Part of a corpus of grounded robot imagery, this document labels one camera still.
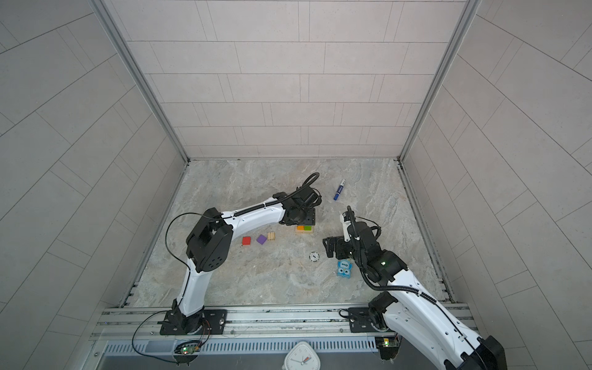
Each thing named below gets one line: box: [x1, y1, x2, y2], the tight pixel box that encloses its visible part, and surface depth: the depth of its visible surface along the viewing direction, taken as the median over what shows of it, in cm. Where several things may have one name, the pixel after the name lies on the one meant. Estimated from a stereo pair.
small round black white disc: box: [308, 251, 320, 263], surface depth 86 cm
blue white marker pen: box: [333, 178, 347, 201], surface depth 107 cm
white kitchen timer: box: [282, 341, 321, 370], surface depth 64 cm
